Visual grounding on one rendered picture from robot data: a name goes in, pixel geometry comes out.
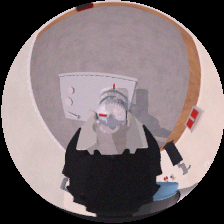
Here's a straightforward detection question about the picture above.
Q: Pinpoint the white toothed gear with red mark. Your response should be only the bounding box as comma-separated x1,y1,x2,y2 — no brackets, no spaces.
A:
97,98,126,127

